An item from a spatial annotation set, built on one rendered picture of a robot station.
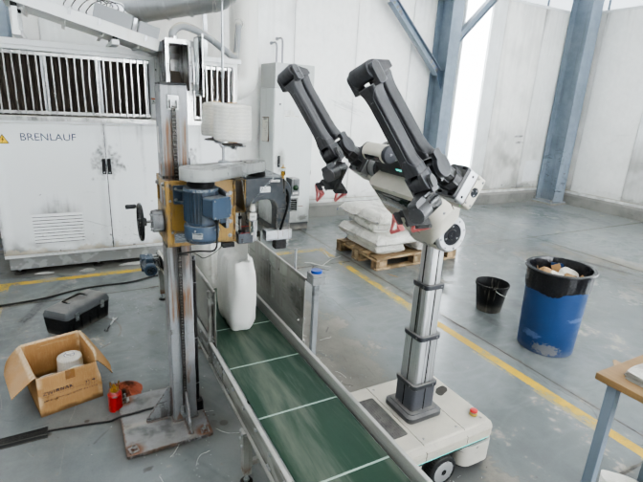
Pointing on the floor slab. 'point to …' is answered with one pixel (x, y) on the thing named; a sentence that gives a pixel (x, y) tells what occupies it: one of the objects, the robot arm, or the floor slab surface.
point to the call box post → (314, 318)
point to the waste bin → (553, 306)
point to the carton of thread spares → (23, 377)
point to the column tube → (176, 252)
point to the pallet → (384, 255)
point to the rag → (130, 387)
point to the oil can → (115, 397)
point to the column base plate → (159, 423)
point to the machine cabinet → (86, 149)
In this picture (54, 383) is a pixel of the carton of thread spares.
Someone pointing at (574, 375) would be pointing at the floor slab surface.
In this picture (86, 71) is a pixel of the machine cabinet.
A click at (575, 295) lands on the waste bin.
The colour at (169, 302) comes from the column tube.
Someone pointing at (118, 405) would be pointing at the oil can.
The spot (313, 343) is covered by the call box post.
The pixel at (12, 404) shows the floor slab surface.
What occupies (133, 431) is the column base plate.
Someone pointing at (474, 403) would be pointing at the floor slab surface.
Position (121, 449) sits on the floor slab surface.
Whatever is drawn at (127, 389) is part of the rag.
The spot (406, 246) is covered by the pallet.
